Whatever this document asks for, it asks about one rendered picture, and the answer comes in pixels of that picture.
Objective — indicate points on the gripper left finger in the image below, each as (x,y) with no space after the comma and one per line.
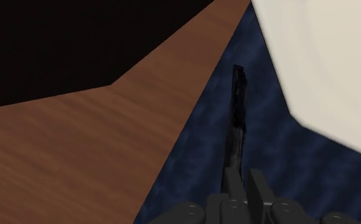
(232,186)

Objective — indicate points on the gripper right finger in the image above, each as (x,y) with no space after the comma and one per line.
(259,192)

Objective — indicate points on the black thin bar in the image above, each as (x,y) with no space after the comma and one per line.
(237,124)

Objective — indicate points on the blue upholstered furniture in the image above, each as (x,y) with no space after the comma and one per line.
(292,161)

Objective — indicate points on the white block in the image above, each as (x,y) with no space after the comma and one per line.
(323,62)

